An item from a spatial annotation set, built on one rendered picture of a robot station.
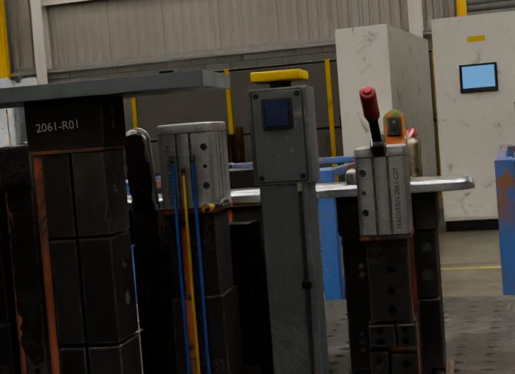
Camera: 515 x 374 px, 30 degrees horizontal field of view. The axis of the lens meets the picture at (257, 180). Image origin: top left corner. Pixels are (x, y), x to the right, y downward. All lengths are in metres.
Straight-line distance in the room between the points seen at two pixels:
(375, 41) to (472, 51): 0.91
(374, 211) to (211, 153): 0.23
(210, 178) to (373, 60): 7.99
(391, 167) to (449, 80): 7.94
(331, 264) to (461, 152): 6.02
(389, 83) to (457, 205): 1.32
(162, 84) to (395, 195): 0.35
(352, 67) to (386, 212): 8.05
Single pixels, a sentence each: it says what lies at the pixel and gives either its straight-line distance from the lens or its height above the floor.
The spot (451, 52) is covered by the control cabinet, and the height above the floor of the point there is 1.68.
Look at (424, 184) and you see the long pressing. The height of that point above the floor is 1.00.
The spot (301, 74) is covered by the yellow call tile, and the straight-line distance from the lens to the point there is 1.11.
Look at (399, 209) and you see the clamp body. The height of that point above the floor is 0.98.
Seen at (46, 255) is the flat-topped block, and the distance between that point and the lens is 1.21.
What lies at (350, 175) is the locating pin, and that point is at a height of 1.01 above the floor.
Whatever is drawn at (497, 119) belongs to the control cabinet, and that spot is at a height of 1.02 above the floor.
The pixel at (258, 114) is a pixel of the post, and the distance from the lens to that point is 1.11.
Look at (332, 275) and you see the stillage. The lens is 3.24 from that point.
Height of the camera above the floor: 1.09
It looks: 3 degrees down
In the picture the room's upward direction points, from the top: 4 degrees counter-clockwise
